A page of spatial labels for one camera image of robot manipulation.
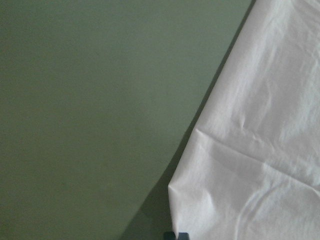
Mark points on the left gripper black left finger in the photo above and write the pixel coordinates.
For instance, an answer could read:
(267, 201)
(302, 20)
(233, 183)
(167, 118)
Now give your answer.
(169, 235)

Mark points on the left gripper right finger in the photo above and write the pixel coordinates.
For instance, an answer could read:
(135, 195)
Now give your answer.
(183, 236)

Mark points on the pink Snoopy t-shirt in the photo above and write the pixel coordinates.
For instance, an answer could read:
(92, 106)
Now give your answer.
(251, 167)

